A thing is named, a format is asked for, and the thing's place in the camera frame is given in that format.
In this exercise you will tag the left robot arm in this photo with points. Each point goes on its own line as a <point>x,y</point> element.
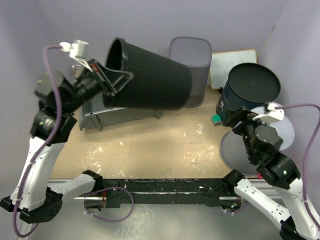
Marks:
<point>33,200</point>

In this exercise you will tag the black ribbed round bin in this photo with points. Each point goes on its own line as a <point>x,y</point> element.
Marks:
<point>158,82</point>

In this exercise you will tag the grey mesh square bin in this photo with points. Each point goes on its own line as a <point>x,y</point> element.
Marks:
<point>196,54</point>

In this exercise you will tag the small whiteboard yellow frame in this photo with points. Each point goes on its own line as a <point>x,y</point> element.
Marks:
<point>223,62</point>

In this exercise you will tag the dark blue round bin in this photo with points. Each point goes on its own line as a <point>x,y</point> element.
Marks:
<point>248,85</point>

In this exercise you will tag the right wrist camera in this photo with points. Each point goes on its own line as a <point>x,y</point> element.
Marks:
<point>269,113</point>

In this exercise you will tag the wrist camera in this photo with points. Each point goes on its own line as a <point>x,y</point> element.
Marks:
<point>269,113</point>
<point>77,51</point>

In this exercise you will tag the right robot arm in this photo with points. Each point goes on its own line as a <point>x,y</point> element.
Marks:
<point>297,219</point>

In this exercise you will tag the green eraser block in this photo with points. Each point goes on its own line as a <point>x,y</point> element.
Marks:
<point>216,120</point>

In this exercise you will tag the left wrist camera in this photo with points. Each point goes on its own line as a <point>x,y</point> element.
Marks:
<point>77,51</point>

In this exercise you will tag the grey plastic tray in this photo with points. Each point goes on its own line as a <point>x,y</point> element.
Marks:
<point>94,115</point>

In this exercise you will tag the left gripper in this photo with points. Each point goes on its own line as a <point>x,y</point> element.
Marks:
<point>109,81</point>

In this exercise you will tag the light grey round bin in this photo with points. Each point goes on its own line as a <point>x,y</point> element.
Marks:
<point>262,150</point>

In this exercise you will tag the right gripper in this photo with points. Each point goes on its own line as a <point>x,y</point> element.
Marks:
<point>243,113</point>

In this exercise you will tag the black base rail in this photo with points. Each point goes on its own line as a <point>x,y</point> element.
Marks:
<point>168,191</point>

